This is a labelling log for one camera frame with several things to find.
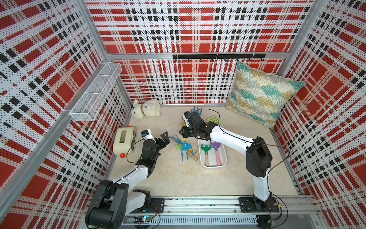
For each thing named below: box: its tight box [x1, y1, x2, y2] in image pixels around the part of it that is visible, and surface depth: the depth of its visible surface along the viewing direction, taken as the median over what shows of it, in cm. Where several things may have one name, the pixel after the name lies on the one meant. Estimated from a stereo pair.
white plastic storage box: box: [197, 138, 228, 168], surface depth 91 cm
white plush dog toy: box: [131, 98, 163, 120], surface depth 110 cm
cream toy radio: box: [112, 125, 137, 159], surface depth 91 cm
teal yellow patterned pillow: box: [225, 61, 307, 128], surface depth 92 cm
